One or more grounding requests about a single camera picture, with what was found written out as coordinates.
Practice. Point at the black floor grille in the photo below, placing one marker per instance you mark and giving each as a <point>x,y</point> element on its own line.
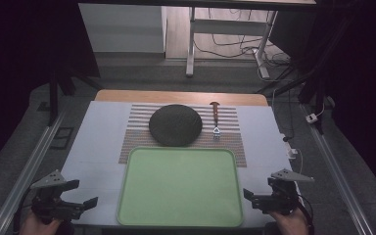
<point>62,138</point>

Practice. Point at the black stand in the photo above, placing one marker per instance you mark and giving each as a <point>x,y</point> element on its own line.
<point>306,84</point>
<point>55,94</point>

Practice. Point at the wooden table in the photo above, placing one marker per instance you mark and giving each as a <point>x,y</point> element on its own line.
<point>176,97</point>

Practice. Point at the white power adapter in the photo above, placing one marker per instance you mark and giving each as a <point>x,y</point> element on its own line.
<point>311,118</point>

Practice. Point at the striped woven placemat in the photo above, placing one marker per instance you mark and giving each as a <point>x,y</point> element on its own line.
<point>231,130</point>

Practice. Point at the green plastic tray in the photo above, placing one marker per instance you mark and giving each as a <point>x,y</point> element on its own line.
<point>181,187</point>

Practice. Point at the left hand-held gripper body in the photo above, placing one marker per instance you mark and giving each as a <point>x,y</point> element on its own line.
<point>50,202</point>

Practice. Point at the person's right hand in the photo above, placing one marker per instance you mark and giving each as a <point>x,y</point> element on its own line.
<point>290,223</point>

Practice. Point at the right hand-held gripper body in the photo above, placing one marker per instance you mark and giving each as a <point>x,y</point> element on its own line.
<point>285,196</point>

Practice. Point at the white plug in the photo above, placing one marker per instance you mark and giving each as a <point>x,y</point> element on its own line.
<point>292,152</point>

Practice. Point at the metal floor rail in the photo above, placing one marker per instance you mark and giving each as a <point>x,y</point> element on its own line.
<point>336,176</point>
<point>23,176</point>

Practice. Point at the white cabinet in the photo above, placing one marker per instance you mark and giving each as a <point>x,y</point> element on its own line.
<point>124,29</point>

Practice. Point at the white table cover sheet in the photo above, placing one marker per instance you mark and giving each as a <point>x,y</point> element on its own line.
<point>94,147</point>

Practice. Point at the dark round plate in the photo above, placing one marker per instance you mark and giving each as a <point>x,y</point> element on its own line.
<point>175,125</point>

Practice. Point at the white desk frame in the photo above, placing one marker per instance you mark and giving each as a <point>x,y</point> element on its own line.
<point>228,27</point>

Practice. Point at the person's left hand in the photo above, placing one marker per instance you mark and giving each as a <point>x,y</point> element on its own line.
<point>37,226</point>

